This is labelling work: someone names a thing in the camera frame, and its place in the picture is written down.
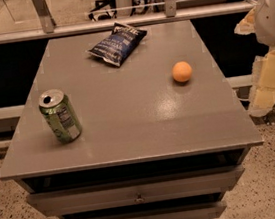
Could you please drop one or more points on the blue chip bag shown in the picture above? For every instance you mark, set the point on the blue chip bag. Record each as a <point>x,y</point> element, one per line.
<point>117,47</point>

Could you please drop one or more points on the metal railing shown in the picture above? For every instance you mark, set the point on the metal railing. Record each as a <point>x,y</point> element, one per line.
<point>22,20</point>

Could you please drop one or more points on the orange fruit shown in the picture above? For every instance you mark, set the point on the orange fruit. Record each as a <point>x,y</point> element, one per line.
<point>182,71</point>

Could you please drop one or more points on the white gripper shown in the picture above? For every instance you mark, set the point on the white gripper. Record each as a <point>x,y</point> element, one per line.
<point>273,20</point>

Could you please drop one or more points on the green soda can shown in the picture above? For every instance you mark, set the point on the green soda can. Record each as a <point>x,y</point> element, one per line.
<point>56,108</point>

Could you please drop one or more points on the grey drawer cabinet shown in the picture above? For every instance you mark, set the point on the grey drawer cabinet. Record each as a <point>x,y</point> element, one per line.
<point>137,122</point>

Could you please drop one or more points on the top grey drawer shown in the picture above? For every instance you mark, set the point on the top grey drawer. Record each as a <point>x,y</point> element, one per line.
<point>139,191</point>

